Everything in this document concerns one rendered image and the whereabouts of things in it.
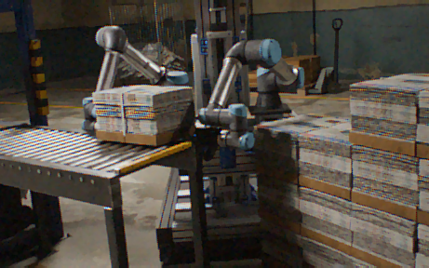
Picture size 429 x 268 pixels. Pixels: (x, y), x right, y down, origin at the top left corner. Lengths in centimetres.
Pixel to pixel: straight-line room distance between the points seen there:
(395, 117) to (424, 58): 699
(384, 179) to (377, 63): 717
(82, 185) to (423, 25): 737
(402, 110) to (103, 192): 109
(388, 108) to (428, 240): 47
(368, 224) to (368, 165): 23
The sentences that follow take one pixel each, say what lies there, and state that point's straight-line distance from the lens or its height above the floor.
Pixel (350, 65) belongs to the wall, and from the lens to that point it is 925.
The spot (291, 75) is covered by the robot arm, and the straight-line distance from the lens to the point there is 276.
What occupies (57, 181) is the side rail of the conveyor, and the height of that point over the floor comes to 74.
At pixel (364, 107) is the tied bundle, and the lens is 196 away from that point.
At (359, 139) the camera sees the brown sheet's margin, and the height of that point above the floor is 86.
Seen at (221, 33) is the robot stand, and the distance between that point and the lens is 292.
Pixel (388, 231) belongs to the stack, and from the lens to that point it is 202.
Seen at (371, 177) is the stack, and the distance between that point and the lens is 201.
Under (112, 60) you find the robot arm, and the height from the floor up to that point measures 116.
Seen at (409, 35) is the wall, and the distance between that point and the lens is 890.
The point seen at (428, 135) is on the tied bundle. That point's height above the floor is 92.
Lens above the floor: 134
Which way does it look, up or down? 13 degrees down
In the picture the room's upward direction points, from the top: 4 degrees counter-clockwise
